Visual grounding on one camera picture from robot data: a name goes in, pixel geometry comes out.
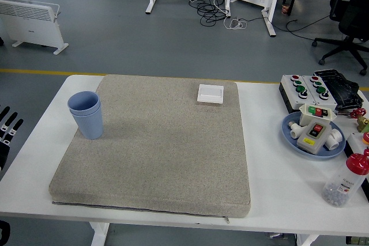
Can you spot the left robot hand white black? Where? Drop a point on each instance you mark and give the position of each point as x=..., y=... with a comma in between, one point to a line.
x=4, y=148

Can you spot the blue ribbed plastic cup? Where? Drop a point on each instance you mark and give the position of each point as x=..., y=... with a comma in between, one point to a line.
x=90, y=126
x=83, y=100

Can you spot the white panel heater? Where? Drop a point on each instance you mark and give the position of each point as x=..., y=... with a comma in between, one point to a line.
x=29, y=27

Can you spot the white table leg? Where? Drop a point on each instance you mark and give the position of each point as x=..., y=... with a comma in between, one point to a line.
x=99, y=234
x=307, y=240

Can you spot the grey-brown cushion mat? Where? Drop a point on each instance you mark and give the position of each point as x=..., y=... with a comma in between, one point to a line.
x=178, y=153

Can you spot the blue round plate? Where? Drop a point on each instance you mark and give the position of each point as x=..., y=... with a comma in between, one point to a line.
x=288, y=139

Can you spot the white four-button control box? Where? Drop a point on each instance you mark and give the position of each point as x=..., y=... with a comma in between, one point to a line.
x=327, y=102
x=291, y=96

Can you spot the white pipe tee fitting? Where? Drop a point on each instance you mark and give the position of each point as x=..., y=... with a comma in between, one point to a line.
x=334, y=139
x=295, y=132

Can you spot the small can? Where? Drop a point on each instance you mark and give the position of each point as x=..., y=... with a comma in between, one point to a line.
x=285, y=9

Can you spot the clear bottle red cap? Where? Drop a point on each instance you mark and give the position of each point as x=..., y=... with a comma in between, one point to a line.
x=346, y=179

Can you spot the black foot pedal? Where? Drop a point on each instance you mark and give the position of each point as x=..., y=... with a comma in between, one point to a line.
x=343, y=90

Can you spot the emergency stop button box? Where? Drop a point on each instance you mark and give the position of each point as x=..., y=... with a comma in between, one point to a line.
x=356, y=145

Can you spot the brass valve red handwheel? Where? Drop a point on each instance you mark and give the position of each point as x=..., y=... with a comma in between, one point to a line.
x=359, y=113

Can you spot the black office chair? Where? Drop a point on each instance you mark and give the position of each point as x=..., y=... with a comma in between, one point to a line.
x=354, y=18

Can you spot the white wall switch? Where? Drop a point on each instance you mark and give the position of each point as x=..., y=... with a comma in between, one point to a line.
x=210, y=94

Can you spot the beige red-black push-button switch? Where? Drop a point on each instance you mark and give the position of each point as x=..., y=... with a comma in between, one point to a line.
x=312, y=138

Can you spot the beige green-red push-button switch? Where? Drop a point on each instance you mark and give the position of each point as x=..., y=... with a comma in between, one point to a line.
x=317, y=113

